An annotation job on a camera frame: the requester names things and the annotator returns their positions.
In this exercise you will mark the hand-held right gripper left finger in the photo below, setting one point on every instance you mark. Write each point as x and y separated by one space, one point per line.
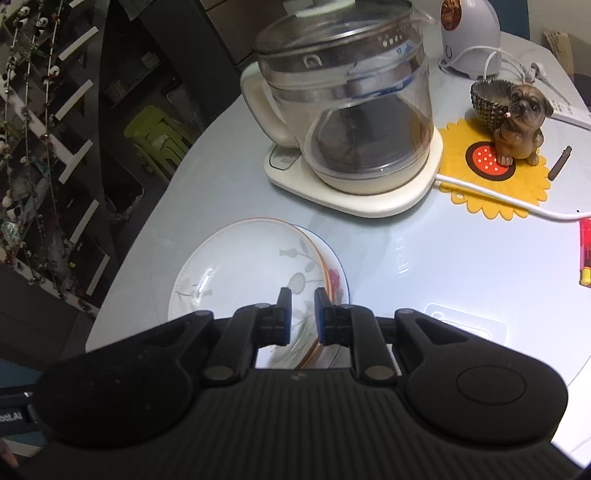
286 318

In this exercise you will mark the stack of green stools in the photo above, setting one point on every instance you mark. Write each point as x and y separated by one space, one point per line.
157 138

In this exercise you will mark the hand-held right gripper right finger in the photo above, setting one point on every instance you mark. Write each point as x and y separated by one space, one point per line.
321 318

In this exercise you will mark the panda bead garland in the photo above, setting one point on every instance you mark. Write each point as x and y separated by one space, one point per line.
41 23

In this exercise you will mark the yellow sunflower mat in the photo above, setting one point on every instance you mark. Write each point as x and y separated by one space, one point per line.
508 187

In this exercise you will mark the dark shelf white slats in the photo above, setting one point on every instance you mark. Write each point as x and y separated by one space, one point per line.
74 157

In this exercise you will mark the grey refrigerator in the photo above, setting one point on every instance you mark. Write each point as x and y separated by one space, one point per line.
226 27

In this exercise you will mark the brown stick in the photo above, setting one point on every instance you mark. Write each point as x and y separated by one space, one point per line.
559 162

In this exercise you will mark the blue cloth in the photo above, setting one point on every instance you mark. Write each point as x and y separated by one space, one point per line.
14 374

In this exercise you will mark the white egg-shaped appliance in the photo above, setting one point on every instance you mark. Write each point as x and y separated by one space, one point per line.
471 37

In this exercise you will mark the cream kettle base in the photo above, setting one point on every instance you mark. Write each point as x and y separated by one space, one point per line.
369 203

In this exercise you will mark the clear plastic tray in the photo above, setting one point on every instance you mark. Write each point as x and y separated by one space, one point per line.
482 323

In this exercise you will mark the brown dog figurine with basket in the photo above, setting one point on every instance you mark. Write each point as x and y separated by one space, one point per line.
521 134

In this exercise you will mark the white power strip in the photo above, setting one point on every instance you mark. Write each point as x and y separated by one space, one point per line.
572 115

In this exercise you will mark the white plug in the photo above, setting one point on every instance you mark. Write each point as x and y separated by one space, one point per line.
538 73

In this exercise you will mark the red lighter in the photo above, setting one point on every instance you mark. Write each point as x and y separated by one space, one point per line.
585 249

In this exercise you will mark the grey round turntable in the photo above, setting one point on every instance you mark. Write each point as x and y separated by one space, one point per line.
461 258

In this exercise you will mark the white plate pink flower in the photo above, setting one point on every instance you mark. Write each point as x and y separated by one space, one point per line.
336 281

